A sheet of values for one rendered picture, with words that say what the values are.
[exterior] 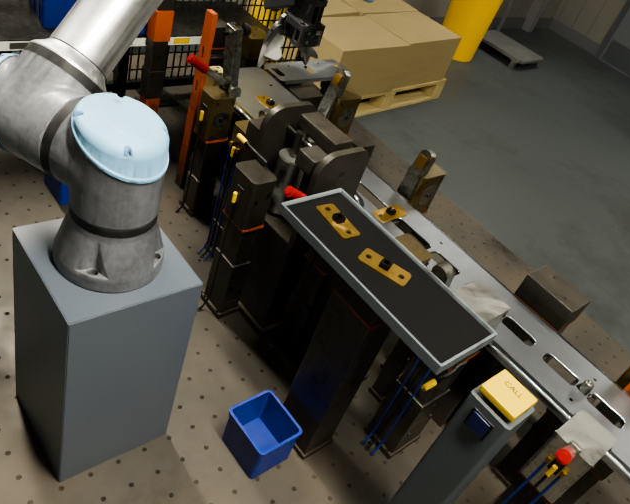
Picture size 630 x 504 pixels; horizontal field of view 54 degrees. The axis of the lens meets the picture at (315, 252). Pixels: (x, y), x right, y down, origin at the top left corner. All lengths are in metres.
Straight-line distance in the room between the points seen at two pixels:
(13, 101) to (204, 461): 0.70
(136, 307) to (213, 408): 0.45
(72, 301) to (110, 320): 0.05
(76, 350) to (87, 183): 0.23
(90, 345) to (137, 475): 0.36
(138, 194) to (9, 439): 0.58
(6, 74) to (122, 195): 0.21
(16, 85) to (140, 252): 0.26
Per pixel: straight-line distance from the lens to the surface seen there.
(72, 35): 0.90
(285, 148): 1.27
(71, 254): 0.88
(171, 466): 1.20
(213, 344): 1.38
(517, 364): 1.20
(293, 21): 1.50
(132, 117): 0.81
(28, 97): 0.86
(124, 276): 0.87
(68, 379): 0.94
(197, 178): 1.63
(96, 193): 0.80
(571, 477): 1.08
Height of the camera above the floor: 1.74
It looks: 38 degrees down
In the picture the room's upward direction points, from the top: 21 degrees clockwise
